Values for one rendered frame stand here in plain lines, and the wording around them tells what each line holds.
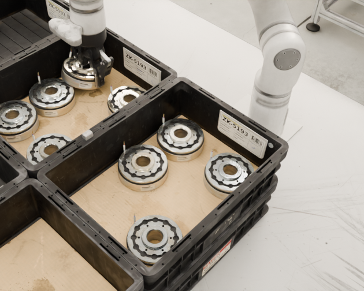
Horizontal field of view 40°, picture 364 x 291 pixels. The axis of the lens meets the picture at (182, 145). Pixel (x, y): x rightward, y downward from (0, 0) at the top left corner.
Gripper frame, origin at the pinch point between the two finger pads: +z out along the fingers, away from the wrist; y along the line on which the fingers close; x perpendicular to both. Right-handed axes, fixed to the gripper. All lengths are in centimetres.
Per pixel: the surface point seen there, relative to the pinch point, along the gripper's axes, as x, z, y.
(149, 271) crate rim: 28, -6, -48
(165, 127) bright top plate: -1.5, 1.0, -23.1
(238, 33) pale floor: -144, 85, 56
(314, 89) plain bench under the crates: -55, 16, -32
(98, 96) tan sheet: 0.8, 4.2, -2.8
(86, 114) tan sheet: 6.8, 4.2, -5.6
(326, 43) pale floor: -174, 84, 17
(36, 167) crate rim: 28.0, -5.5, -18.7
